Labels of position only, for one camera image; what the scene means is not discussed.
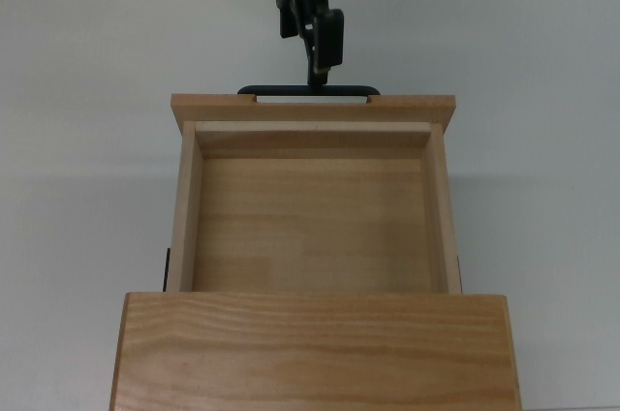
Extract black drawer handle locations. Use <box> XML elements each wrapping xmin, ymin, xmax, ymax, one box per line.
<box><xmin>236</xmin><ymin>83</ymin><xmax>382</xmax><ymax>105</ymax></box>

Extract wooden drawer with black handle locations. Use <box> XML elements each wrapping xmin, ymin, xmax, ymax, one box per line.
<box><xmin>170</xmin><ymin>92</ymin><xmax>465</xmax><ymax>296</ymax></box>

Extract wooden cabinet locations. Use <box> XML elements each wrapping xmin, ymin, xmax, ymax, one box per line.
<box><xmin>109</xmin><ymin>246</ymin><xmax>524</xmax><ymax>411</ymax></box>

